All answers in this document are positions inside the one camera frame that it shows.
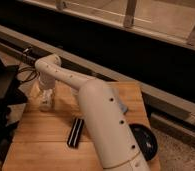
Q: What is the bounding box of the black white striped box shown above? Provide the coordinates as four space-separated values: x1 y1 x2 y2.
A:
67 118 84 148

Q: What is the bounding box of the dark ceramic bowl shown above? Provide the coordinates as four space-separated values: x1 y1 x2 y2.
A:
130 123 158 161

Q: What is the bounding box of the black cable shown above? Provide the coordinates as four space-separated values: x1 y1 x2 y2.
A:
16 65 42 83

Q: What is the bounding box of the blue sponge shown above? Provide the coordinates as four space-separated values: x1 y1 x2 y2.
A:
120 103 128 115

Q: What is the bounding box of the metal rail beam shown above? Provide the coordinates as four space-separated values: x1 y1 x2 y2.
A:
0 25 195 128

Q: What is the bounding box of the clear plastic bottle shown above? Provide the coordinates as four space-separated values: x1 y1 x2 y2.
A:
39 89 54 112

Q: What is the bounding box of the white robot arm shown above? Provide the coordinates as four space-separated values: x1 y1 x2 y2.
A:
35 55 151 171

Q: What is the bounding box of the black equipment stand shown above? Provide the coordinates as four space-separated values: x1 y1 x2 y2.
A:
0 59 27 161

